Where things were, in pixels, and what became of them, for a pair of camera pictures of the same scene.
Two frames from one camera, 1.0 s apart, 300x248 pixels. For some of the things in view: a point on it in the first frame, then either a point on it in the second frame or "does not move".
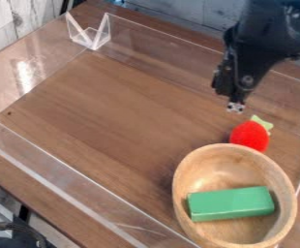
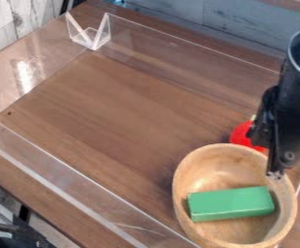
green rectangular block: (230, 203) does not move
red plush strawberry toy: (251, 133) does not move
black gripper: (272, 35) to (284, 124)
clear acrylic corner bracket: (88, 38) does not move
